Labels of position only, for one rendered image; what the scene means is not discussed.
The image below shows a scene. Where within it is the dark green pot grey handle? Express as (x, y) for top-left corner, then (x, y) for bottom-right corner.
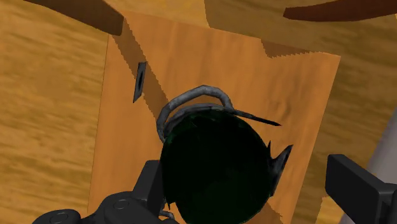
(156, 85), (294, 224)

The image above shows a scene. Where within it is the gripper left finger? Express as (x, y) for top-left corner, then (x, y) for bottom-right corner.
(31, 159), (180, 224)

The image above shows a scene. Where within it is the dark red-brown curved board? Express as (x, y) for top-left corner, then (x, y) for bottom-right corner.
(282, 0), (397, 22)

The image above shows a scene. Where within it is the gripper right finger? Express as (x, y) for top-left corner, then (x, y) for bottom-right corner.
(324, 153), (397, 224)

